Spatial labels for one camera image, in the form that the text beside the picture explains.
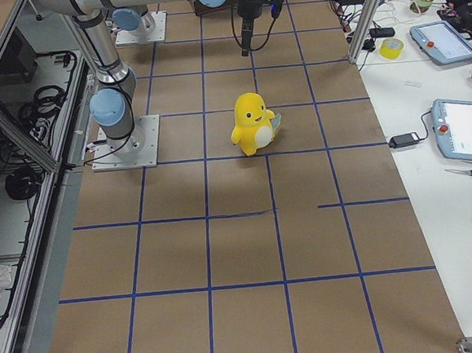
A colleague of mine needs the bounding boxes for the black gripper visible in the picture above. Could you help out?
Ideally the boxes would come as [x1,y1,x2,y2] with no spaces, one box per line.
[236,0,284,56]

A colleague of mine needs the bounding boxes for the lower teach pendant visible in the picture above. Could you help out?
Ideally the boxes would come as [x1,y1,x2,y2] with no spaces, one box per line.
[430,99,472,161]

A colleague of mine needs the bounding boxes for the aluminium frame post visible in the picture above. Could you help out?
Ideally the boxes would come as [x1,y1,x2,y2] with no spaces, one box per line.
[348,0,381,64]

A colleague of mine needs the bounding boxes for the black small device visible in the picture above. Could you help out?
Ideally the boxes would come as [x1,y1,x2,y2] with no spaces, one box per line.
[368,27,395,39]

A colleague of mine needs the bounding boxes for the brown paper table mat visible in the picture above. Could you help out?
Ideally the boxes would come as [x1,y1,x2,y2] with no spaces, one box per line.
[50,0,461,353]

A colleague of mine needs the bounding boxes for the teach pendant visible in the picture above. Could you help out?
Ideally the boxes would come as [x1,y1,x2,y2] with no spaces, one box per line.
[409,21,472,64]
[430,99,472,161]

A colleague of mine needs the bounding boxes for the black power adapter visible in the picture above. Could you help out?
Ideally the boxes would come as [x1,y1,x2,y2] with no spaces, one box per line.
[388,132,421,149]

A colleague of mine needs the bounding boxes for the yellow plush toy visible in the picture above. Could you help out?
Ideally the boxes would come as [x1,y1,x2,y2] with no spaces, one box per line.
[231,93,281,157]

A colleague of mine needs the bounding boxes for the yellow tape roll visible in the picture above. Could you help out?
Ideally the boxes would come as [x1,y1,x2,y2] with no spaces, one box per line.
[379,37,405,60]

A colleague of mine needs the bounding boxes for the upper teach pendant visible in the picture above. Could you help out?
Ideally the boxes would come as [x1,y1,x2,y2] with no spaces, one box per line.
[409,21,472,64]

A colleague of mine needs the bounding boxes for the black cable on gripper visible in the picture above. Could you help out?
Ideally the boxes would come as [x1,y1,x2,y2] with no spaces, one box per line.
[229,1,282,54]

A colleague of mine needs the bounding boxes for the aluminium frame left rail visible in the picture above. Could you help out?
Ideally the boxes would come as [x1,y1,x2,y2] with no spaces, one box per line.
[0,0,89,353]

